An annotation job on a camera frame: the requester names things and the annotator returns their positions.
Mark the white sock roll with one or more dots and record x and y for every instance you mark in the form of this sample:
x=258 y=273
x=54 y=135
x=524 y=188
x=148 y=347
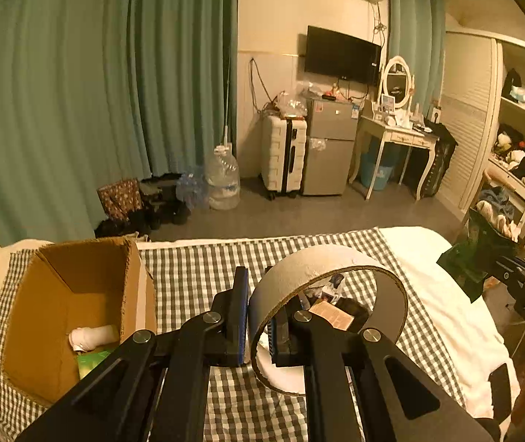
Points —
x=92 y=336

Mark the thin white pole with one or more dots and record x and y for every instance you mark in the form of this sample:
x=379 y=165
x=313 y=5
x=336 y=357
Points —
x=228 y=110

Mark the white vanity table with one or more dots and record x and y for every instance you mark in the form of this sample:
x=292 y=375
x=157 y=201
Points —
x=396 y=136

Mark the brown patterned gift bag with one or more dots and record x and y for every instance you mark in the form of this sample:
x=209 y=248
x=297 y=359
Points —
x=120 y=198

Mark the wrapped water bottle pack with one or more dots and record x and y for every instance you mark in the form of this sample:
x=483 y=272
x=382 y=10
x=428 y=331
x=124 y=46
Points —
x=192 y=191

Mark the teal curtain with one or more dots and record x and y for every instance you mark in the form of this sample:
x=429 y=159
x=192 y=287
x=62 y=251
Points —
x=184 y=69
x=416 y=37
x=51 y=101

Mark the grey mini fridge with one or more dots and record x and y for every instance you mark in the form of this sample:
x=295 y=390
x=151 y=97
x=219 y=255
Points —
x=329 y=147

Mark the small brown carton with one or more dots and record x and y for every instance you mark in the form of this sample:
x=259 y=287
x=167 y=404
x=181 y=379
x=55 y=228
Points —
x=331 y=315

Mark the white suitcase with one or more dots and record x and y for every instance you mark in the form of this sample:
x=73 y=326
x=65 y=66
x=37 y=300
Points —
x=283 y=156

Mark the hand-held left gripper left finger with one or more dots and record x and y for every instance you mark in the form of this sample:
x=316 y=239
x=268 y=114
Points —
x=241 y=294

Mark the green checkered cloth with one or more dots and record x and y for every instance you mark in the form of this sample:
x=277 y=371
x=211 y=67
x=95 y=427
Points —
x=189 y=262

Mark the light green packet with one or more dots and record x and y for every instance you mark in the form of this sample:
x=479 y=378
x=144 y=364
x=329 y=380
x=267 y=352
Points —
x=92 y=363

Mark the wooden chair with clothes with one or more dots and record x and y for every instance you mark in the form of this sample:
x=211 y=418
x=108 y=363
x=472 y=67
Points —
x=497 y=202

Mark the pile of black shoes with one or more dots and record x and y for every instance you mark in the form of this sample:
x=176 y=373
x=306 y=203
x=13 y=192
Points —
x=166 y=207

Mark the blue waste bin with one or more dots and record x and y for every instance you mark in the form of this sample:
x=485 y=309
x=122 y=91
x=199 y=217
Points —
x=377 y=172

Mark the black wall television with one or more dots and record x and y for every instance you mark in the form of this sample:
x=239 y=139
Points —
x=340 y=53

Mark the clear plastic bag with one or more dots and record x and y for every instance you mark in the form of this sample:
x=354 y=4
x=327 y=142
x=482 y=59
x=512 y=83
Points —
x=290 y=106

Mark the large clear water jug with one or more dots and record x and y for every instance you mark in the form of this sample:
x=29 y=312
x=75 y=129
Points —
x=222 y=177

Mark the grey tape roll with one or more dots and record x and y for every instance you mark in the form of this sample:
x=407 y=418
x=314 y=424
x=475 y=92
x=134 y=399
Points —
x=317 y=262

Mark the black hanging garment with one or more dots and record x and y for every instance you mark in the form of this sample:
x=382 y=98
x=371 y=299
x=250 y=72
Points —
x=444 y=156

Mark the white oval mirror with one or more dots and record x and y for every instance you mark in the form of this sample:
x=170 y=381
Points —
x=398 y=80

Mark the white louvered wardrobe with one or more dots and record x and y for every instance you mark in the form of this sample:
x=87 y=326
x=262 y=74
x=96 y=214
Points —
x=474 y=115

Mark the brown cardboard box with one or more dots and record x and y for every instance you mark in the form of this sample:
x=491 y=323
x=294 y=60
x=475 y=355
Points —
x=60 y=276

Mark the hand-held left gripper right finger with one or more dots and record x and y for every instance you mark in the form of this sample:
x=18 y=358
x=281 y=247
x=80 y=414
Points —
x=278 y=340

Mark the small photo frame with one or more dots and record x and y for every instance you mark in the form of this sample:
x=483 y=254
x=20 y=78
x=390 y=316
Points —
x=387 y=102

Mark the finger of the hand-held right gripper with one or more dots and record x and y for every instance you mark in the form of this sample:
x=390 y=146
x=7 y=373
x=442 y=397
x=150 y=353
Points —
x=515 y=262
x=520 y=283

